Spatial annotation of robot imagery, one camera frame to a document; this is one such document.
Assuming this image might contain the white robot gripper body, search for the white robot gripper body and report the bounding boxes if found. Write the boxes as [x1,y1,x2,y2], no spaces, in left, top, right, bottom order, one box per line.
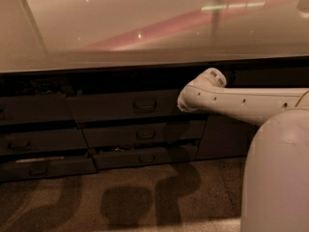
[177,87,198,112]

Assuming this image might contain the dark drawer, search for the dark drawer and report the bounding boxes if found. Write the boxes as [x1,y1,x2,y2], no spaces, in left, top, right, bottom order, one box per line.
[94,145,198,170]
[0,156,97,182]
[67,90,208,123]
[0,94,72,126]
[0,129,87,156]
[83,120,206,148]

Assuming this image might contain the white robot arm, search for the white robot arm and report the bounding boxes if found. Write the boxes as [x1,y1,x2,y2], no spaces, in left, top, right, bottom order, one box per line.
[178,68,309,232]

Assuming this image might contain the dark cabinet door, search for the dark cabinet door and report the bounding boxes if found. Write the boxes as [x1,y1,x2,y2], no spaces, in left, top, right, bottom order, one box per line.
[196,115,256,160]

